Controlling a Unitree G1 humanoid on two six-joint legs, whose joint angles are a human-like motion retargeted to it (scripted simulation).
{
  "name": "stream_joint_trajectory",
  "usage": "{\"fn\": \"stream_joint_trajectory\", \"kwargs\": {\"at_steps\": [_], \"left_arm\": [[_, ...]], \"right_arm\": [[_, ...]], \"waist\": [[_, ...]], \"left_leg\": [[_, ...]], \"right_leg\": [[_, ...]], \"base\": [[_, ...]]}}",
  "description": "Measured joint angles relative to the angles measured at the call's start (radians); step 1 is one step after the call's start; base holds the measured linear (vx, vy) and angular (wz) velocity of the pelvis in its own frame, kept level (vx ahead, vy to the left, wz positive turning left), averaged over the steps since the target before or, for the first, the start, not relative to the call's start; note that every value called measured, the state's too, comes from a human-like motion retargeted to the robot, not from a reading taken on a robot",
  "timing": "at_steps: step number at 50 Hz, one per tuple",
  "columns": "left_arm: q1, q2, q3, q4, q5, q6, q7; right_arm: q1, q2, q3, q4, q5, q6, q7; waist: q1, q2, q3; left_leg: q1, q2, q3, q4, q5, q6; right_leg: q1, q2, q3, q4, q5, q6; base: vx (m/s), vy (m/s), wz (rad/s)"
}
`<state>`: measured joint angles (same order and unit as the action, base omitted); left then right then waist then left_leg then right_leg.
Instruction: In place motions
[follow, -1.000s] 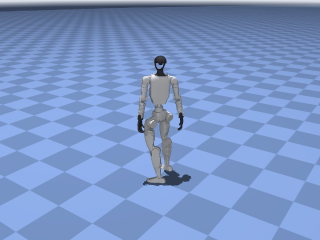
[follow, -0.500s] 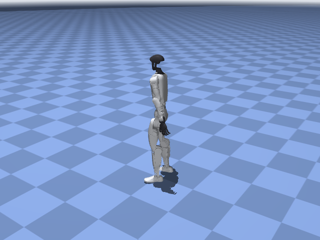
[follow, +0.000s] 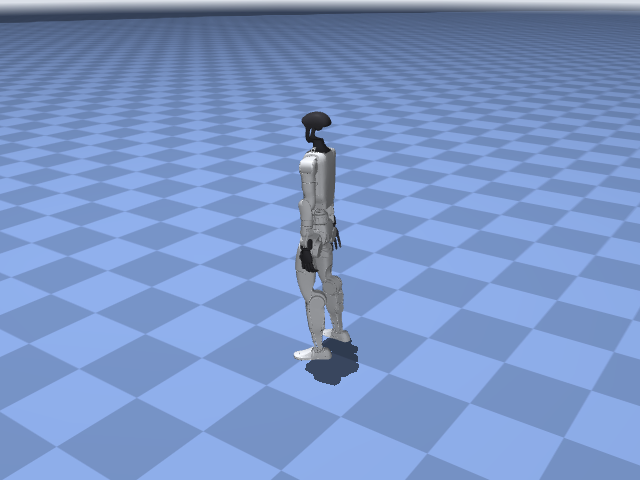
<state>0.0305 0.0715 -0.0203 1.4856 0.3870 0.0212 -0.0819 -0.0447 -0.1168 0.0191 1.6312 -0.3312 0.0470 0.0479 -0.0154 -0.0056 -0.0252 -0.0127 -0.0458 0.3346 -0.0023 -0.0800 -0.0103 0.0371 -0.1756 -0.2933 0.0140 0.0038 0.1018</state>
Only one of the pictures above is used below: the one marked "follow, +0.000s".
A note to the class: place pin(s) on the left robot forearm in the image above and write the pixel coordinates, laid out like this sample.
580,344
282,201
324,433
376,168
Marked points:
307,218

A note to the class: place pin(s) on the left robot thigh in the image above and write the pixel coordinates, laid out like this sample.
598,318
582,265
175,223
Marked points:
306,279

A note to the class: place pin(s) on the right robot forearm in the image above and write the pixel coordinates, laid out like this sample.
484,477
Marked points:
330,211

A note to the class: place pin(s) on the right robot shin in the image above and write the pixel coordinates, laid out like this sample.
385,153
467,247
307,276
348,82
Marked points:
334,305

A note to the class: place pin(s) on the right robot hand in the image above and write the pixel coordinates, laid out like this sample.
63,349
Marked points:
337,234

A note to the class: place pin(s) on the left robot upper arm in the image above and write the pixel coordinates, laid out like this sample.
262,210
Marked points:
308,168

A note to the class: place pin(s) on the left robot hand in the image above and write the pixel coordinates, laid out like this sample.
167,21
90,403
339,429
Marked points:
306,257

